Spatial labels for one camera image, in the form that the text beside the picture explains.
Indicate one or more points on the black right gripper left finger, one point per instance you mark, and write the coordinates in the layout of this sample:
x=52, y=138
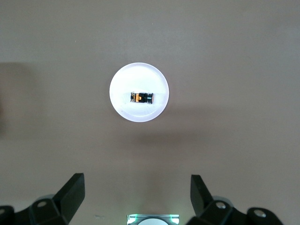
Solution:
x=68, y=199

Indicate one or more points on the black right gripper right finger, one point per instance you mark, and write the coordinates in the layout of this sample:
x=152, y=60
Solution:
x=201, y=199

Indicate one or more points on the orange black push-button switch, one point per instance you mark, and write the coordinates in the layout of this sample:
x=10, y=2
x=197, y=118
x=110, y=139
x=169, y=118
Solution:
x=138, y=98

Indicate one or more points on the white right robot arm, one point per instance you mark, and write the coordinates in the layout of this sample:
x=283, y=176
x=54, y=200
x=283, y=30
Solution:
x=153, y=222

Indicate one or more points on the pale pink round plate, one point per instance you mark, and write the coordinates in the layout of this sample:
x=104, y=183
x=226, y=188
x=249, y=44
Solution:
x=140, y=77

